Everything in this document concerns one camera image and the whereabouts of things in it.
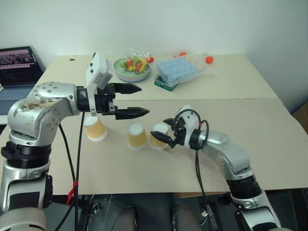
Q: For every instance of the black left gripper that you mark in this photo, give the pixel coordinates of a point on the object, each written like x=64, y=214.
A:
x=104, y=97

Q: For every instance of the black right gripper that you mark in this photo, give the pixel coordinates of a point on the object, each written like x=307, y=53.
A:
x=179, y=133

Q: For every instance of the orange paper cup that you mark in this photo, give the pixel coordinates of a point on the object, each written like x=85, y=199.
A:
x=137, y=137
x=156, y=143
x=96, y=130

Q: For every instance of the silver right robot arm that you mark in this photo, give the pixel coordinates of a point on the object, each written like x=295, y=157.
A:
x=231, y=156

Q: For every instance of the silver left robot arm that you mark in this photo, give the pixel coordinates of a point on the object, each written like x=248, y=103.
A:
x=45, y=113

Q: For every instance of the green bowl of fruit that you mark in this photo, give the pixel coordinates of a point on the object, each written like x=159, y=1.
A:
x=131, y=75

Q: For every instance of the green rectangular tray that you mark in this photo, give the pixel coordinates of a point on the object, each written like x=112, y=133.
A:
x=164, y=85

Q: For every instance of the clear bag of toy food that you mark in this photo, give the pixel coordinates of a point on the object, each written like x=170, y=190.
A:
x=136, y=61

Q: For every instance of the red tomato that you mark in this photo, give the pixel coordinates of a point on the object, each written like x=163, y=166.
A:
x=151, y=59

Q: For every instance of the bag of blue trays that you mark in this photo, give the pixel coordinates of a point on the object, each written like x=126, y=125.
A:
x=178, y=69

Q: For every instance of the orange ball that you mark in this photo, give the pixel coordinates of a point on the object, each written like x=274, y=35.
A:
x=210, y=60
x=183, y=54

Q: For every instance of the small black scrap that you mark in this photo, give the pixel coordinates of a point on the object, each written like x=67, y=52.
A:
x=71, y=59

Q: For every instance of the red tape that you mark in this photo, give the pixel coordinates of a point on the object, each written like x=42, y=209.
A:
x=72, y=192

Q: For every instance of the open laptop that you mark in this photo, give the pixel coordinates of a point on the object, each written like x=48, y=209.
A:
x=16, y=72

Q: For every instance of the brown cardboard box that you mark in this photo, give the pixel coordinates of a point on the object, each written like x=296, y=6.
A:
x=302, y=118

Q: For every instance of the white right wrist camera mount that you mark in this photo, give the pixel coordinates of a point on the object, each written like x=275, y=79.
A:
x=188, y=125

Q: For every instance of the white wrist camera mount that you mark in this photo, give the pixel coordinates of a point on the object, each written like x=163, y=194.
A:
x=99, y=68
x=188, y=125

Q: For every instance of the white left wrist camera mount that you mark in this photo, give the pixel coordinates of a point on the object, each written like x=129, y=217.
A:
x=99, y=68

